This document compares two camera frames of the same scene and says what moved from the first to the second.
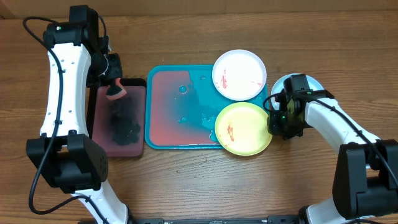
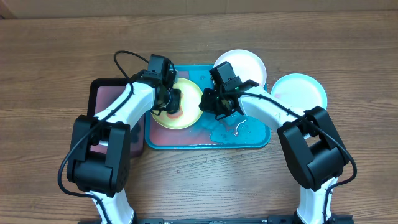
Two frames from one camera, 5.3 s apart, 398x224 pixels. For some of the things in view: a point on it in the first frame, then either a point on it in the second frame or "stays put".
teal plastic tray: [181, 104] stays put
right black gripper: [277, 125] -> [210, 104]
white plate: [239, 74] stays put
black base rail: [278, 219] stays put
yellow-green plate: [242, 129] -> [190, 96]
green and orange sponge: [116, 91] -> [175, 116]
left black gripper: [116, 61] -> [176, 102]
